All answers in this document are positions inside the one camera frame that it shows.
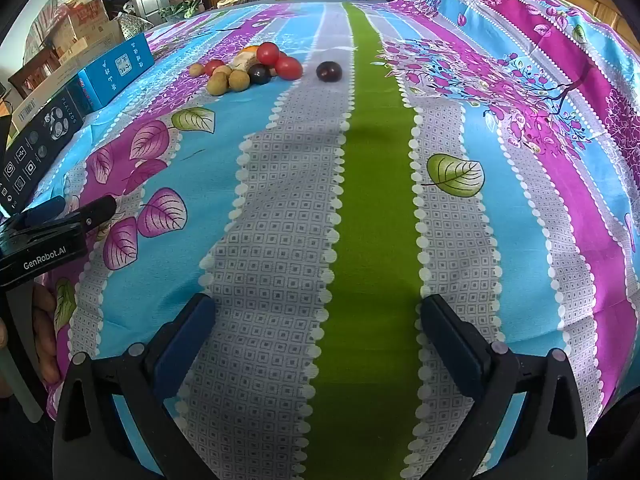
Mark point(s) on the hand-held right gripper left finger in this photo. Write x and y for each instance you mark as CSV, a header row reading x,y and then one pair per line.
x,y
185,345

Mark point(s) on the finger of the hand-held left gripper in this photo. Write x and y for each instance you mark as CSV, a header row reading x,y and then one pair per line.
x,y
42,210
95,212

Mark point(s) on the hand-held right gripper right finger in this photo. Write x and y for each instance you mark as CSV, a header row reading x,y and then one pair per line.
x,y
450,345

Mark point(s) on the yellow-green longan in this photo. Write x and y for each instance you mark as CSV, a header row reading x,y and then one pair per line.
x,y
196,69
218,83
239,80
223,70

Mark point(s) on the small red tomato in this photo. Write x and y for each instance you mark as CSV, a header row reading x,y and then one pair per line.
x,y
214,66

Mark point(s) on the pale sugarcane piece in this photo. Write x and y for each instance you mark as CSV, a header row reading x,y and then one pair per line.
x,y
243,61

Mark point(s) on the dark purple plum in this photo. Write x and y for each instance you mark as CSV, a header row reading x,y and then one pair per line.
x,y
259,74
329,71

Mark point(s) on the large red tomato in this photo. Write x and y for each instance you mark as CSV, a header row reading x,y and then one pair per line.
x,y
267,53

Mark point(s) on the person's left hand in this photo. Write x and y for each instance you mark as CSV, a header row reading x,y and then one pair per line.
x,y
45,330

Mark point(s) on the black printed box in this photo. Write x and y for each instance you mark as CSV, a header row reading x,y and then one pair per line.
x,y
37,145

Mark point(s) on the long brown cardboard box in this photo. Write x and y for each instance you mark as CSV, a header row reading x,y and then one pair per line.
x,y
40,95

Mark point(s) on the blue printed box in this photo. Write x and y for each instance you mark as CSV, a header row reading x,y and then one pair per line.
x,y
117,67

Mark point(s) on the stack of cardboard boxes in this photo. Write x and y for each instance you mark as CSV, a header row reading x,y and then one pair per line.
x,y
85,20

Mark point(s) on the green leafy vegetables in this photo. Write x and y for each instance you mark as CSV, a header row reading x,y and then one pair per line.
x,y
182,10

